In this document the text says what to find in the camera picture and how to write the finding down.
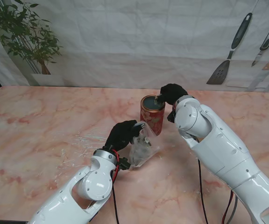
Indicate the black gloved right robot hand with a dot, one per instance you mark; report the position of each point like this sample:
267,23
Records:
174,93

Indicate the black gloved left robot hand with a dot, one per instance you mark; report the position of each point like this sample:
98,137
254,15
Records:
121,135

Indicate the pyramid tea bag with tag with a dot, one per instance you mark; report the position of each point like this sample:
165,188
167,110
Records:
158,100

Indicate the clear plastic tea bag pouch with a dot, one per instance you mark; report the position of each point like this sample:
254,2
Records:
141,150

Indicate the red floral tea tin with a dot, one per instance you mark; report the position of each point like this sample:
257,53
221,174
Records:
152,119

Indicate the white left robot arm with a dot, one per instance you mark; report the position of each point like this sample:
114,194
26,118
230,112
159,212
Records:
83,191

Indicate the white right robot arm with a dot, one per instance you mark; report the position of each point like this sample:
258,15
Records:
218,149

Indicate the printed black slotted spatula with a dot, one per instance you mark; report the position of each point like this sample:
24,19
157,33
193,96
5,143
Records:
218,74

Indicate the white printed backdrop cloth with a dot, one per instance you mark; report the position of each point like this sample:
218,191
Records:
134,35

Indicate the printed green potted plant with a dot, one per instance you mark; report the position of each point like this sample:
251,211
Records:
24,39

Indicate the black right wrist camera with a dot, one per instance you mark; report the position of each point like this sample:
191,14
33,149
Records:
171,116

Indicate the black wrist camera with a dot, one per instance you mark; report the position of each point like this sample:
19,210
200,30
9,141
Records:
124,163
171,116

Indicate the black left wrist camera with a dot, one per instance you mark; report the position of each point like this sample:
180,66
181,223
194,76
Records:
124,163

